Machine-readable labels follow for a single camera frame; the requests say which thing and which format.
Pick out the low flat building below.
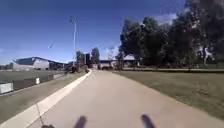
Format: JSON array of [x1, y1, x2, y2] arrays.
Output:
[[98, 54, 138, 70]]

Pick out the small trees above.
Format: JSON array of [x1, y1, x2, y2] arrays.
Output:
[[75, 46, 101, 72]]

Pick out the pale concrete path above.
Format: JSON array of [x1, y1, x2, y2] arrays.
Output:
[[27, 69, 224, 128]]

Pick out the tall street lamp pole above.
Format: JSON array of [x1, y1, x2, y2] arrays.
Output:
[[69, 16, 78, 72]]

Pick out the robot's own part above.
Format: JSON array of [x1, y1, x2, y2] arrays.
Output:
[[73, 115, 88, 128], [140, 113, 157, 128]]

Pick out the row of dark trees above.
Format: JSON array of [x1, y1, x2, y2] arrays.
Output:
[[114, 0, 224, 70]]

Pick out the pale concrete kerb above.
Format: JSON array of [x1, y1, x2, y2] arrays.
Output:
[[0, 69, 93, 128]]

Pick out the dry grass field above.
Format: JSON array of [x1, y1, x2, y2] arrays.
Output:
[[111, 69, 224, 122]]

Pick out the grey roofed building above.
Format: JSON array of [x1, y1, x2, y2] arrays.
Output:
[[11, 56, 68, 72]]

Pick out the grey asphalt road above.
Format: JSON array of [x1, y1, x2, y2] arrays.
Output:
[[0, 71, 87, 125]]

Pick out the low barrier wall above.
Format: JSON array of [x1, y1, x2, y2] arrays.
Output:
[[0, 72, 66, 95]]

